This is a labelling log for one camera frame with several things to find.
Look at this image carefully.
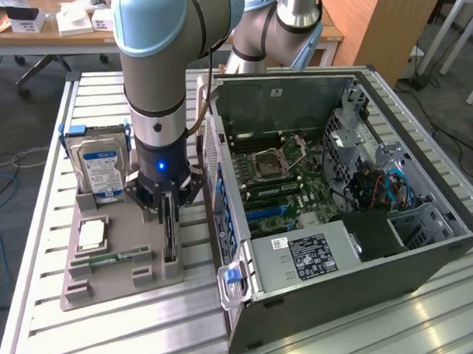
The CPU socket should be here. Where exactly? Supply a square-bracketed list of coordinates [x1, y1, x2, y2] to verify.
[249, 148, 289, 179]

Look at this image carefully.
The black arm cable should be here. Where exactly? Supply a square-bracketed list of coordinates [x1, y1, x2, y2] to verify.
[185, 31, 229, 141]

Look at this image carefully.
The black power adaptor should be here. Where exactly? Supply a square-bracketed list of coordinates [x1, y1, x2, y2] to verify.
[407, 72, 428, 92]

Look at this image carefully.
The long black expansion slot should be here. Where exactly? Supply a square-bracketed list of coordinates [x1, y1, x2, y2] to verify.
[245, 195, 295, 211]

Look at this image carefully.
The silver disk bay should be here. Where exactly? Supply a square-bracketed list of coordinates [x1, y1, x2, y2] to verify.
[384, 200, 457, 254]

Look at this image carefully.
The white desk frame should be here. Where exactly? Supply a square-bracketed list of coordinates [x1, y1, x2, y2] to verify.
[416, 0, 473, 78]

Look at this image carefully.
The white box round insert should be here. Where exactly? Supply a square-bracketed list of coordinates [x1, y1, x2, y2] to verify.
[56, 3, 95, 39]

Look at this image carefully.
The grey parts rack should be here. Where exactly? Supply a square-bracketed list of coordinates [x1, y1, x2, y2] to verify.
[60, 154, 191, 316]

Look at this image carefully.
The silver socket cover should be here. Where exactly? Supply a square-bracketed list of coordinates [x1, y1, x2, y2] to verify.
[277, 130, 313, 176]

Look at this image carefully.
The small white labelled box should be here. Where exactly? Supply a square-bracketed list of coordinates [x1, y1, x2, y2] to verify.
[89, 7, 116, 33]

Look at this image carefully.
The grey floor cable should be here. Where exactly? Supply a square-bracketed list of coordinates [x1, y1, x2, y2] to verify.
[0, 144, 50, 171]

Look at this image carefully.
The white box black lid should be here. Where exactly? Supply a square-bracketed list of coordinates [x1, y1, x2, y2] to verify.
[3, 5, 47, 34]

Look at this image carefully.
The blue floor cable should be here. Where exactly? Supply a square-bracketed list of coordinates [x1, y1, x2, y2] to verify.
[0, 168, 19, 316]

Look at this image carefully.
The blue wire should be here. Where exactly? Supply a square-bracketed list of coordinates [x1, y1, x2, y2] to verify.
[385, 166, 417, 211]

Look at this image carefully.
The black open PC case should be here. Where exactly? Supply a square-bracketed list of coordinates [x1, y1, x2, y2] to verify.
[186, 64, 473, 354]

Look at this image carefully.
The silver CPU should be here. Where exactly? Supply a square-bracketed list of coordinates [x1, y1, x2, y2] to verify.
[78, 220, 107, 251]

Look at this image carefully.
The black chair base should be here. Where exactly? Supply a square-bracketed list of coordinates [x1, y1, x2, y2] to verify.
[14, 51, 112, 102]

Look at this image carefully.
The perforated metal disk bay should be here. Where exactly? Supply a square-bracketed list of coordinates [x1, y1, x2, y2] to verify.
[321, 85, 384, 179]

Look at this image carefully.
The green expansion card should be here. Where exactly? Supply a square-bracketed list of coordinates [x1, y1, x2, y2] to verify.
[159, 192, 182, 263]

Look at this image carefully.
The blue expansion slot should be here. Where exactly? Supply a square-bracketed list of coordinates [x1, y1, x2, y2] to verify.
[245, 203, 294, 223]

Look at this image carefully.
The black RAM slot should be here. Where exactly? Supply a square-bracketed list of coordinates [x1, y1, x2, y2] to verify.
[228, 140, 282, 151]
[229, 144, 283, 156]
[227, 134, 281, 145]
[225, 128, 281, 141]

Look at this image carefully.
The wooden desk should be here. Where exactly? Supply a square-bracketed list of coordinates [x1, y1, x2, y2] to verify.
[0, 0, 347, 69]

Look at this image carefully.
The blue case latch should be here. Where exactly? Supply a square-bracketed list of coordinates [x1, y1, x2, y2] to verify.
[224, 268, 245, 289]

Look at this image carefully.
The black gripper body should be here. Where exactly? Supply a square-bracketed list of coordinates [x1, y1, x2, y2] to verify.
[133, 136, 193, 217]

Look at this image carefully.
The red wire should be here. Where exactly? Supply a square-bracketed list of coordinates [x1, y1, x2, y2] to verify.
[369, 172, 382, 209]

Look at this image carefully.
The silver power supply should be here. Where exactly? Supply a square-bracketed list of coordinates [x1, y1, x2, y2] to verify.
[238, 217, 367, 303]

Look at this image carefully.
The hard disk blue carrier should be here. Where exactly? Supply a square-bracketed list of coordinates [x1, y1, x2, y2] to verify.
[55, 116, 135, 205]

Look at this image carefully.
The green RAM stick blue label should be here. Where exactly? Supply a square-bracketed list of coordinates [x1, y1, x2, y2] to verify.
[250, 182, 301, 200]

